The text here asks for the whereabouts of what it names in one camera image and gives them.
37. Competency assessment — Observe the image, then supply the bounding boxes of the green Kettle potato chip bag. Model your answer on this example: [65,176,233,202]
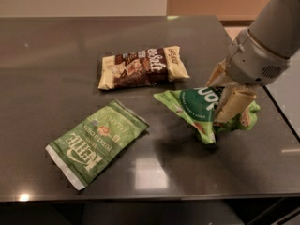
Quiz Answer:
[45,99,149,190]

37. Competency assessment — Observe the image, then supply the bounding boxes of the brown sea salt chip bag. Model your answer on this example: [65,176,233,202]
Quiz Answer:
[98,46,189,90]

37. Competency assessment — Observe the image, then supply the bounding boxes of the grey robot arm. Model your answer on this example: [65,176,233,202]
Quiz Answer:
[207,0,300,123]

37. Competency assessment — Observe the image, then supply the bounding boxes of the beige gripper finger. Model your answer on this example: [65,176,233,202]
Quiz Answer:
[206,60,233,87]
[214,87,256,123]

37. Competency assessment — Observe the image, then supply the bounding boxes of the green Dang rice chip bag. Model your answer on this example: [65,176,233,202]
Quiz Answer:
[154,87,260,144]

